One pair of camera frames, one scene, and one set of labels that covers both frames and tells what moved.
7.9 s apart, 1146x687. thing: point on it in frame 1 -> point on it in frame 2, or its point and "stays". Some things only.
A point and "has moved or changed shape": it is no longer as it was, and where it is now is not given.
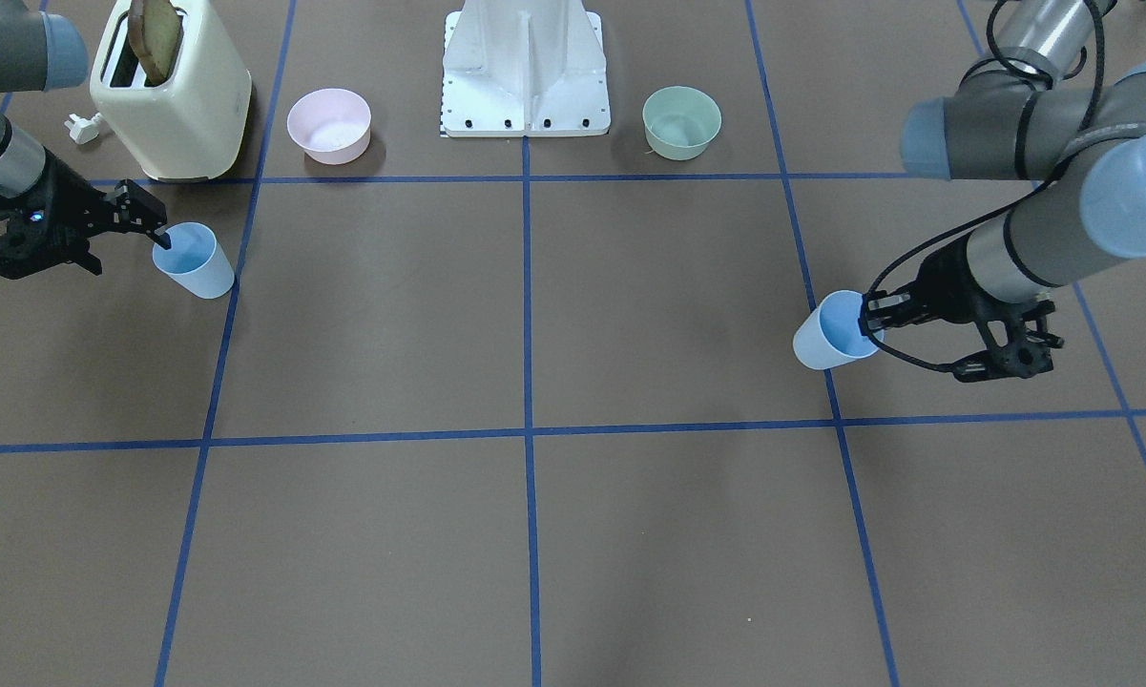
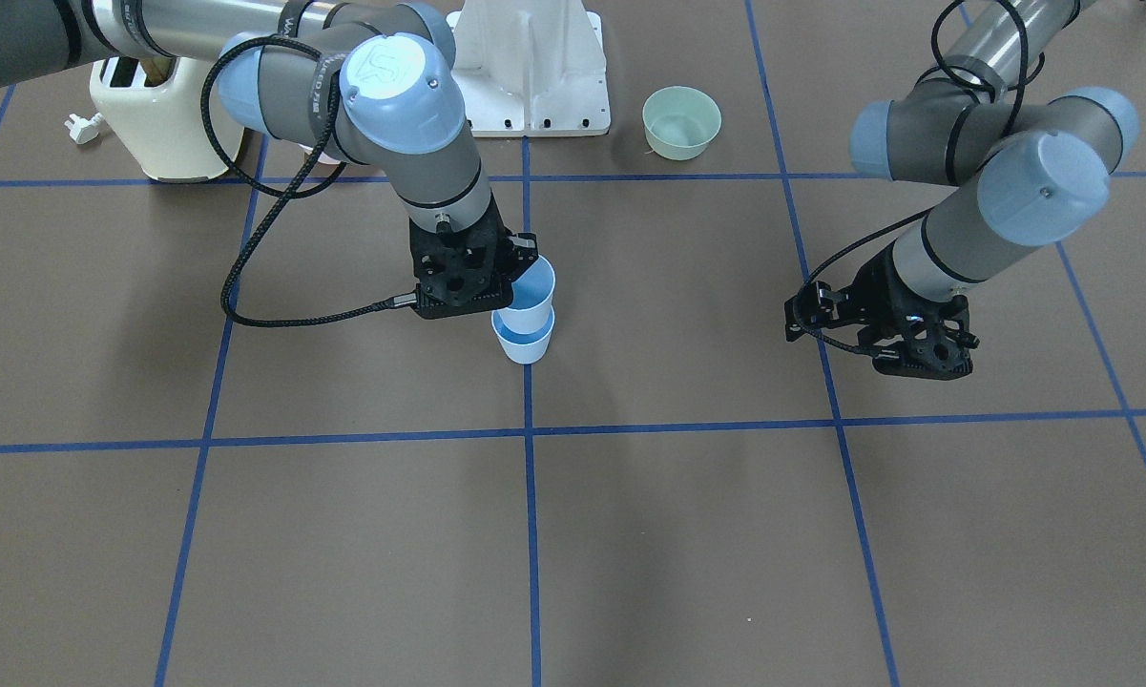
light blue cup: [832, 336] has moved or changed shape
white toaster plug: [83, 131] stays
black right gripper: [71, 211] -> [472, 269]
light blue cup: [195, 260] -> [531, 306]
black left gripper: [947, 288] -> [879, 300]
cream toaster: [190, 127] stays
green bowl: [680, 122] stays
